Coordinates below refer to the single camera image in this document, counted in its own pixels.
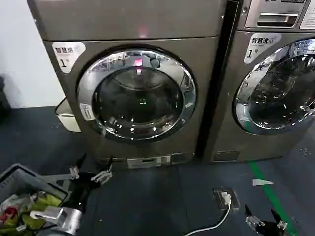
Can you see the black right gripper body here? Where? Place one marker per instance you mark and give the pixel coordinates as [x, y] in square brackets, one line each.
[269, 229]

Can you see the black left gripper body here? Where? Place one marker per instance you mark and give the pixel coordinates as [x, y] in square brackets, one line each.
[81, 189]

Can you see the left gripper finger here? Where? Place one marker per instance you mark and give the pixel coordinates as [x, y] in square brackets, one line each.
[103, 175]
[75, 172]

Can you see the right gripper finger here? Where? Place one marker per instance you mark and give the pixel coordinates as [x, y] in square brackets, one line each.
[252, 220]
[280, 223]

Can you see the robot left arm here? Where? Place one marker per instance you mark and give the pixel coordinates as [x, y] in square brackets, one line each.
[66, 218]

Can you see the grey floor socket box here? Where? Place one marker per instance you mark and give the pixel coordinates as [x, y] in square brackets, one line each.
[235, 201]

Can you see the green floor tape line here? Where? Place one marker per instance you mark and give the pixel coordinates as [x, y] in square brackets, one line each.
[264, 189]

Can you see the white plug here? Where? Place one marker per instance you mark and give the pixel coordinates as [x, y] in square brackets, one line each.
[225, 197]

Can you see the white tape scrap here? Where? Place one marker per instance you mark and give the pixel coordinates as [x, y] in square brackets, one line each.
[261, 182]

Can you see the grey laundry basket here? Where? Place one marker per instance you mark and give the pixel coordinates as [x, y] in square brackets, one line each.
[27, 175]

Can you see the white box beside dryer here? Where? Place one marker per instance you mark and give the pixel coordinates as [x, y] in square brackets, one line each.
[70, 120]

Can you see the small white door sticker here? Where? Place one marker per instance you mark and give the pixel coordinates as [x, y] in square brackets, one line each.
[86, 111]

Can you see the red cloth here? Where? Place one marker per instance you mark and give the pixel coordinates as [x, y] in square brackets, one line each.
[7, 212]

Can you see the grey dryer with coin panel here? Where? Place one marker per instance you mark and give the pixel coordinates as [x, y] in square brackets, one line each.
[229, 145]

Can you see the round glass door, pink glint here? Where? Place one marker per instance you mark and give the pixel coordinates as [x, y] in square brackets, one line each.
[137, 98]

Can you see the white number sticker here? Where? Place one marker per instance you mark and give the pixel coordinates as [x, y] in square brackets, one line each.
[66, 55]
[261, 48]

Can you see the round glass dryer door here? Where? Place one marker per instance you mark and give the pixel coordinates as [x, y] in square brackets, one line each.
[278, 91]

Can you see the grey dryer with plain top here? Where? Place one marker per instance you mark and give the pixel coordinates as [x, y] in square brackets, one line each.
[137, 22]

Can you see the silver coin panel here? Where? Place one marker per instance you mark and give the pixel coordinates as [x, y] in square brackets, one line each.
[273, 12]

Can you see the dark object at wall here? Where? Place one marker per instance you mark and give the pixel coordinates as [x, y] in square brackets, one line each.
[3, 98]

